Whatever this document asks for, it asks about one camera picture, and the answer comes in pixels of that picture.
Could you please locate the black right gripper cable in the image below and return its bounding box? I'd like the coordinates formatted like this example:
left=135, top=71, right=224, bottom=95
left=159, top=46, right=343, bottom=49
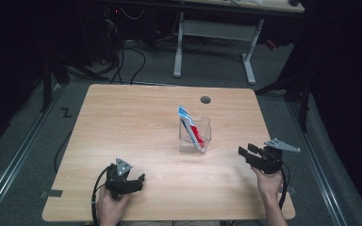
left=277, top=161, right=292, bottom=211

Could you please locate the clear plastic box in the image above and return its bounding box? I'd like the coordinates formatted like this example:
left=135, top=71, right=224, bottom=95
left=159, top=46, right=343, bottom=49
left=178, top=116, right=212, bottom=155

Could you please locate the white-legged wooden desk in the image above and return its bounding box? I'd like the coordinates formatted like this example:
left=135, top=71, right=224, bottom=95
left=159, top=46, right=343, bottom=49
left=173, top=0, right=305, bottom=87

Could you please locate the thin black floor cable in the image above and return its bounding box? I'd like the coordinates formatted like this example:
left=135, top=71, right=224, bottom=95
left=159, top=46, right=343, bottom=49
left=53, top=129, right=74, bottom=174

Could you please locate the white red blue toothpaste tube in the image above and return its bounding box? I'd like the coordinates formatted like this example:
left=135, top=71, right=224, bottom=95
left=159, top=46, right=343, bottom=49
left=176, top=105, right=206, bottom=150

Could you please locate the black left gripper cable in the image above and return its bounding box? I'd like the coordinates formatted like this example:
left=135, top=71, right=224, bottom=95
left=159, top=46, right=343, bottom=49
left=90, top=165, right=111, bottom=226

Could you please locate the black metal stand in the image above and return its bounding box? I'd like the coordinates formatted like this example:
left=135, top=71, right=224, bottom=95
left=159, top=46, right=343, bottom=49
left=254, top=73, right=313, bottom=134
left=40, top=51, right=109, bottom=113

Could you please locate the metal floor rail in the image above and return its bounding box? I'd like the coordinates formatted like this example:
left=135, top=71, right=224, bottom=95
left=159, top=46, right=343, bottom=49
left=286, top=101, right=349, bottom=226
left=0, top=84, right=64, bottom=222

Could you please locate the person's left hand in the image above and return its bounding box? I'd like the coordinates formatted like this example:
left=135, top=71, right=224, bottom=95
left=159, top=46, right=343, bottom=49
left=96, top=186, right=130, bottom=226

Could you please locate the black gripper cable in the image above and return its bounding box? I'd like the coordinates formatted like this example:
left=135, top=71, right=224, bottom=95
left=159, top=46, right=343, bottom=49
left=90, top=165, right=111, bottom=226
left=277, top=161, right=292, bottom=211

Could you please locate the bundle of black floor cables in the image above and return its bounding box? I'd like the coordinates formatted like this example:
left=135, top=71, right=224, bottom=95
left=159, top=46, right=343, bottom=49
left=105, top=18, right=147, bottom=86

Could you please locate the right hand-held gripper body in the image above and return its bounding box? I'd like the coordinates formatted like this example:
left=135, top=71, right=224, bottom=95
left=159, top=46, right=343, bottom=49
left=255, top=137, right=302, bottom=175

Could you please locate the person's right hand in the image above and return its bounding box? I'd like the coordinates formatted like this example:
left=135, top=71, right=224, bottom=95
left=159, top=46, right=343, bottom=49
left=250, top=166, right=285, bottom=198

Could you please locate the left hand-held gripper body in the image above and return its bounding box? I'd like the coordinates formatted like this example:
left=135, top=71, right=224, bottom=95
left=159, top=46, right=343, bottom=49
left=104, top=157, right=134, bottom=201

